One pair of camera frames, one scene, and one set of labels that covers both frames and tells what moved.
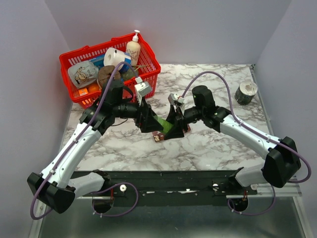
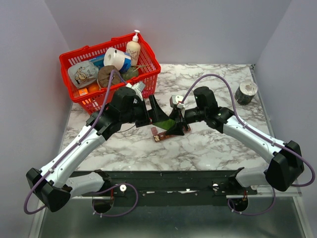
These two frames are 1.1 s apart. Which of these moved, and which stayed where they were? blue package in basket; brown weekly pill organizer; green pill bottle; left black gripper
Moved: left black gripper
Stayed: blue package in basket; brown weekly pill organizer; green pill bottle
